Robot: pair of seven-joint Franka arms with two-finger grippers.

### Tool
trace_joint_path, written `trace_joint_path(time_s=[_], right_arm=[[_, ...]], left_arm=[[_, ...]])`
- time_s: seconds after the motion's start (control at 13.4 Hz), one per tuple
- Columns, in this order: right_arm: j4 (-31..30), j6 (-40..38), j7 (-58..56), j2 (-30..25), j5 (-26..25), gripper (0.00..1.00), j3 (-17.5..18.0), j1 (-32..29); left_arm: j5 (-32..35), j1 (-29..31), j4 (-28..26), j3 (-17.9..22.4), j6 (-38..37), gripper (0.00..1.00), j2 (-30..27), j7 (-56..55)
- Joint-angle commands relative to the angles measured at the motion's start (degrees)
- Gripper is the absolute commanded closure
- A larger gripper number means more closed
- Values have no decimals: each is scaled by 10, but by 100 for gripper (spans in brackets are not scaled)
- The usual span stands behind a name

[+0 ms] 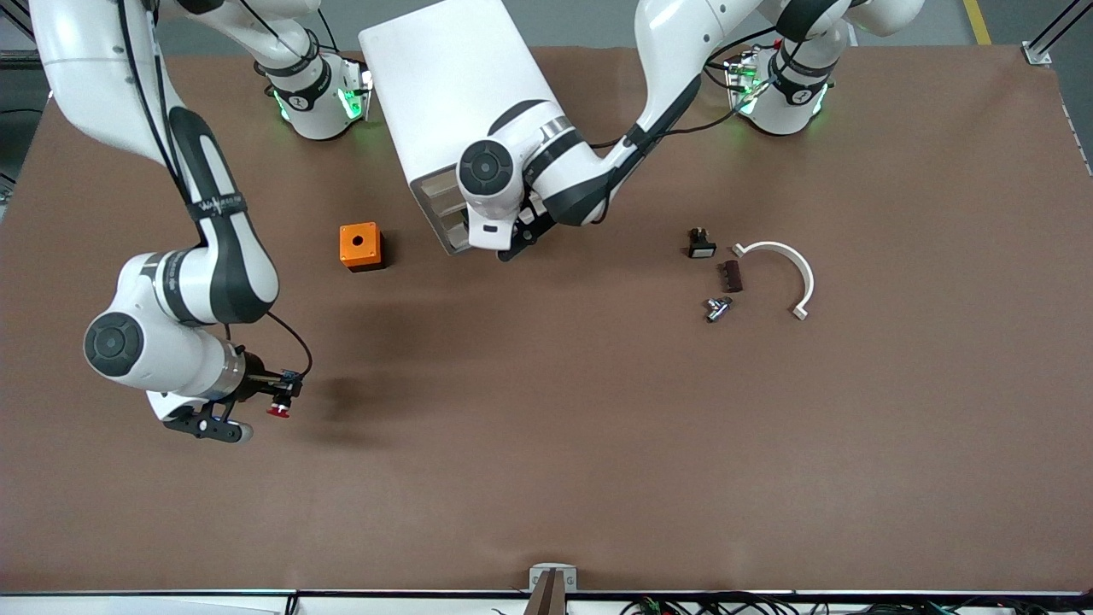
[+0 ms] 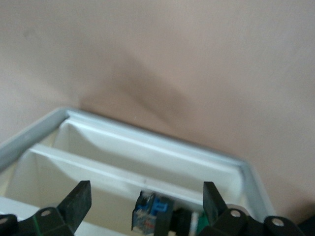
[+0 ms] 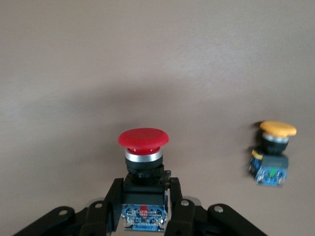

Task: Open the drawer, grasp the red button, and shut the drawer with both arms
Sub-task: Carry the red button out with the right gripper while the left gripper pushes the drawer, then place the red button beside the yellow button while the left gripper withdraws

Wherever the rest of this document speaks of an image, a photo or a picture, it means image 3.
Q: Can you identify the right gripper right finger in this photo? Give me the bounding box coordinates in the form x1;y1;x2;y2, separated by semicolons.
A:
164;177;205;236

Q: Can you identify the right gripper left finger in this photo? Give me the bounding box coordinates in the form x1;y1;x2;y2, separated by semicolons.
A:
80;177;124;236

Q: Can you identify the red mushroom push button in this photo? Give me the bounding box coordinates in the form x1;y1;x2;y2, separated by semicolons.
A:
117;127;171;232

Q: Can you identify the yellow mushroom push button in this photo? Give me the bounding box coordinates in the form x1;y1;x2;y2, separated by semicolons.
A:
248;120;297;189

